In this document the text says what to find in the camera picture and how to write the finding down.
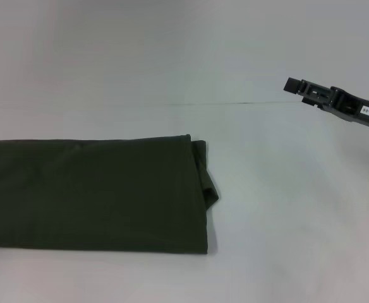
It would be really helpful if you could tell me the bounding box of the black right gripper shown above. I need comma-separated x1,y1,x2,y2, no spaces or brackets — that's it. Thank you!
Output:
284,76,369,133

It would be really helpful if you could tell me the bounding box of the dark green shirt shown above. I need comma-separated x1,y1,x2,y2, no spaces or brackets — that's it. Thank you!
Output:
0,134,220,256

